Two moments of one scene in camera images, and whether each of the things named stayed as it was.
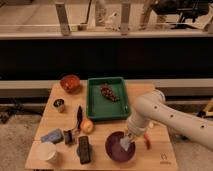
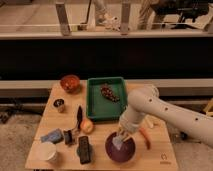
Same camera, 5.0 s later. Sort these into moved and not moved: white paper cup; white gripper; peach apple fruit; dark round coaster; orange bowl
Moved: white gripper
Not moved: white paper cup; peach apple fruit; dark round coaster; orange bowl
